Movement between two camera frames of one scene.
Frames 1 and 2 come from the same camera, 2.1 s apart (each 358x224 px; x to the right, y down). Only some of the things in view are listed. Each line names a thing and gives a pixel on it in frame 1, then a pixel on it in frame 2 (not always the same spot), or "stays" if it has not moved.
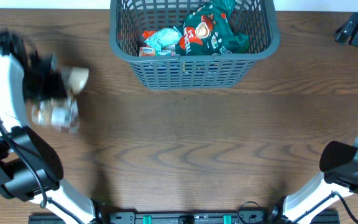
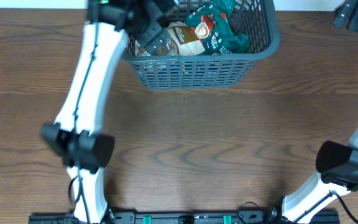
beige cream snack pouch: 62,113 → 183,42
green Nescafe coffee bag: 209,30 stays
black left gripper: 55,88 → 151,36
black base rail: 174,217 stays
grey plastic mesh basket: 258,20 stays
